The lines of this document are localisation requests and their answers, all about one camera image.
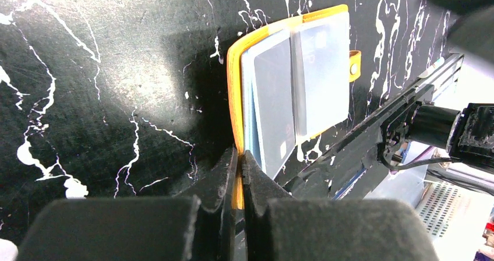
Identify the orange card holder wallet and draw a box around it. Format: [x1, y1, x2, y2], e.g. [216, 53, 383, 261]
[226, 4, 362, 210]

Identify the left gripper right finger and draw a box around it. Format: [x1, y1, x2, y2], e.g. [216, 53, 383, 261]
[241, 152, 437, 260]

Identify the grey credit card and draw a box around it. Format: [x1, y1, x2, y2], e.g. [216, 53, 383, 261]
[253, 37, 295, 179]

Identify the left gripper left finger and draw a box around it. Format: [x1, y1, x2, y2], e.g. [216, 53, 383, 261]
[17, 147, 238, 260]

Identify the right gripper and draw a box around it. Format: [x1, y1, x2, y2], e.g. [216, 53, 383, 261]
[427, 0, 493, 65]

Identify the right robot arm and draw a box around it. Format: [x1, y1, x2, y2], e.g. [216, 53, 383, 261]
[377, 0, 493, 173]

